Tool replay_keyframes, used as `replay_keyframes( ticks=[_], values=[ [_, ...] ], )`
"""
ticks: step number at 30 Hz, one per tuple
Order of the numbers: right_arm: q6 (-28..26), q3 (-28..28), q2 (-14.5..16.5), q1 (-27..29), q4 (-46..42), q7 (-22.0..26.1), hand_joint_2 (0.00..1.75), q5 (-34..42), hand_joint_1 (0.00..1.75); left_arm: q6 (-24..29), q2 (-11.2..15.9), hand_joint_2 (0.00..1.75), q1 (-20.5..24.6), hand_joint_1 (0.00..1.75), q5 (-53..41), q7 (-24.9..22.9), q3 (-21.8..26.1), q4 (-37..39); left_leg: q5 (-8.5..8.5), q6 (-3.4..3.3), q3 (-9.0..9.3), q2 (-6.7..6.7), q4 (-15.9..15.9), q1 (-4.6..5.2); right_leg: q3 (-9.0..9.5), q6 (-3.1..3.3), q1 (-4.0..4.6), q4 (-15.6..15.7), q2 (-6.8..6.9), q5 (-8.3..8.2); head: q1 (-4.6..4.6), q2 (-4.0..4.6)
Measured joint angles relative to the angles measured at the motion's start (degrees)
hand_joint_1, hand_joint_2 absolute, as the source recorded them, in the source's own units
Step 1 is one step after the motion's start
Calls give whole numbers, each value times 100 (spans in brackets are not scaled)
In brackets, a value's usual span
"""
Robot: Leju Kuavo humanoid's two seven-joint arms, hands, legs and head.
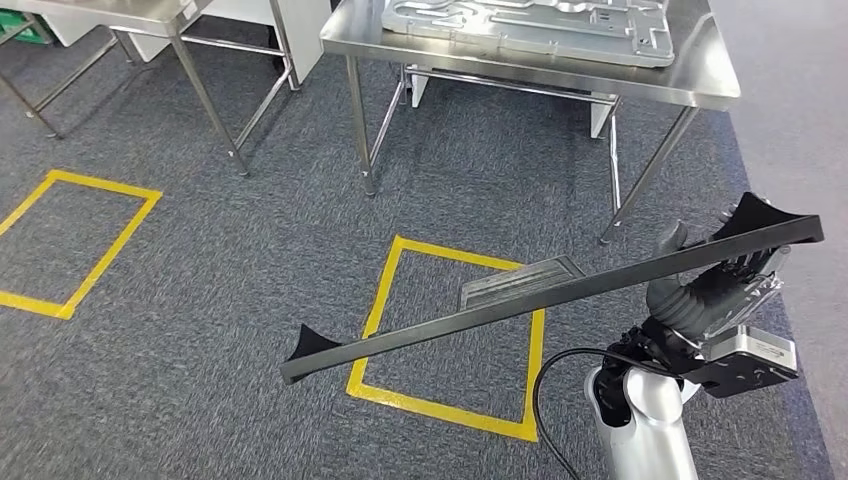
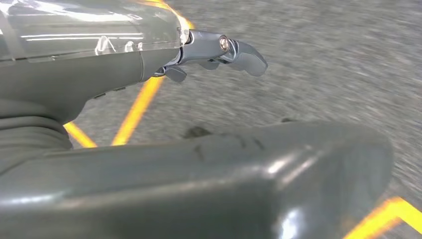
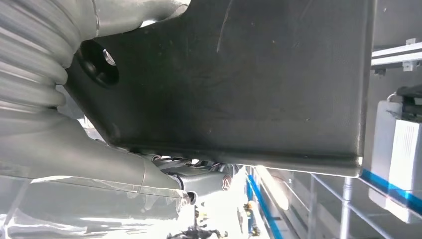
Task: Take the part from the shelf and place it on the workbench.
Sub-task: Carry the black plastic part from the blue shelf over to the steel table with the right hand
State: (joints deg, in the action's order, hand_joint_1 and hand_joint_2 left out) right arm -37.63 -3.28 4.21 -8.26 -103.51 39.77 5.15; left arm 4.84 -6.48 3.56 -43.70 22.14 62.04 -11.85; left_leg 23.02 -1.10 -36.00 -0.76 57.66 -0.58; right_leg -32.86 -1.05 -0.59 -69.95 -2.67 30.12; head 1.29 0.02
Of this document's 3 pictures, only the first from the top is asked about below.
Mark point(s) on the green plastic crate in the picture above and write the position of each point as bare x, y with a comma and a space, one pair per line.
23, 28

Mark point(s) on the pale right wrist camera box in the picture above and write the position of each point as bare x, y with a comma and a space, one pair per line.
755, 348

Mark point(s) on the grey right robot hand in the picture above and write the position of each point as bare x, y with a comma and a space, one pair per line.
672, 242

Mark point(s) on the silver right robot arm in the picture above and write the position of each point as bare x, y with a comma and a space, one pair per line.
642, 430

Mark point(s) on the steel table with black parts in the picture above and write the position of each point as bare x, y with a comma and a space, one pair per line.
132, 16

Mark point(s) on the stainless steel workbench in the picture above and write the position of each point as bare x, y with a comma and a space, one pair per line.
530, 76

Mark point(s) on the black plastic panel part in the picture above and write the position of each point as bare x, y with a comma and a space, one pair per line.
530, 305

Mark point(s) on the embossed grey metal plate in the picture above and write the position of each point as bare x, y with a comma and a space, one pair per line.
530, 33

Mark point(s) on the yellow floor tape square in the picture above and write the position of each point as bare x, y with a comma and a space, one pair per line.
106, 183
444, 412

